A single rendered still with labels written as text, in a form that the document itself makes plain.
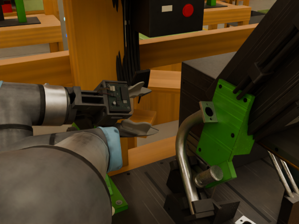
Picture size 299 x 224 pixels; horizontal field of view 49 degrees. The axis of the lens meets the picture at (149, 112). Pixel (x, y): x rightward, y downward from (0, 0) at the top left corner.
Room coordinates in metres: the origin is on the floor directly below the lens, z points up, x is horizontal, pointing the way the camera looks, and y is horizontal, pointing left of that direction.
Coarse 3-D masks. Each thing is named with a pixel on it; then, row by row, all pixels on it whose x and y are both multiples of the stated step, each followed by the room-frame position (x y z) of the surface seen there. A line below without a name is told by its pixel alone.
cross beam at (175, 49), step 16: (192, 32) 1.19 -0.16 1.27; (208, 32) 1.19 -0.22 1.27; (224, 32) 1.20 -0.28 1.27; (240, 32) 1.23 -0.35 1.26; (144, 48) 1.04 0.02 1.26; (160, 48) 1.07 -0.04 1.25; (176, 48) 1.10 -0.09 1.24; (192, 48) 1.13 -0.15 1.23; (208, 48) 1.16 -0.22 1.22; (224, 48) 1.20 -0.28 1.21; (0, 64) 0.84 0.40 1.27; (16, 64) 0.85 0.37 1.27; (32, 64) 0.87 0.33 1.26; (48, 64) 0.89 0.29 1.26; (64, 64) 0.91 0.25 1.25; (144, 64) 1.04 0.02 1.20; (160, 64) 1.07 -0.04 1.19; (0, 80) 0.83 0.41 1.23; (16, 80) 0.85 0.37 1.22; (32, 80) 0.87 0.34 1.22; (48, 80) 0.89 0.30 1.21; (64, 80) 0.91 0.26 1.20
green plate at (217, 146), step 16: (224, 80) 0.73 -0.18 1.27; (224, 96) 0.71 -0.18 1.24; (224, 112) 0.69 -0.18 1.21; (240, 112) 0.65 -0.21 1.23; (208, 128) 0.71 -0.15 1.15; (224, 128) 0.67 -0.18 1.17; (240, 128) 0.63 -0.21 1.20; (208, 144) 0.69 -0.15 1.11; (224, 144) 0.65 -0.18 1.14; (240, 144) 0.65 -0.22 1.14; (208, 160) 0.67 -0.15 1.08; (224, 160) 0.63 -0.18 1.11
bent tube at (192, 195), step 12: (204, 108) 0.70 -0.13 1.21; (192, 120) 0.72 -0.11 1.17; (204, 120) 0.68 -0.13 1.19; (216, 120) 0.69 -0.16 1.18; (180, 132) 0.74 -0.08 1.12; (180, 144) 0.73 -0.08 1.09; (180, 156) 0.72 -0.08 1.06; (180, 168) 0.70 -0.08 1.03; (192, 180) 0.67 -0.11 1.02; (192, 192) 0.64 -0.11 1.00
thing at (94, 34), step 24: (72, 0) 0.85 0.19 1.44; (96, 0) 0.88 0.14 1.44; (120, 0) 0.91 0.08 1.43; (72, 24) 0.86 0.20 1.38; (96, 24) 0.87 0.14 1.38; (120, 24) 0.91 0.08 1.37; (72, 48) 0.88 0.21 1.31; (96, 48) 0.87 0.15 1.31; (120, 48) 0.90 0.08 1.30; (72, 72) 0.91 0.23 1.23; (96, 72) 0.87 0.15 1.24; (120, 120) 0.90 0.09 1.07
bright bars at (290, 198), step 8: (272, 160) 0.68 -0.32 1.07; (280, 160) 0.69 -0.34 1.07; (288, 168) 0.67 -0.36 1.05; (280, 176) 0.65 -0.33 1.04; (288, 176) 0.66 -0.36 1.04; (288, 192) 0.62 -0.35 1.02; (296, 192) 0.63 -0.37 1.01; (288, 200) 0.60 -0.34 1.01; (296, 200) 0.60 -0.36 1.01; (280, 208) 0.62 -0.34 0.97; (288, 208) 0.60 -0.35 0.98; (296, 208) 0.60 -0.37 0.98; (280, 216) 0.61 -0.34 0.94; (288, 216) 0.60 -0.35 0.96; (296, 216) 0.61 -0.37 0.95
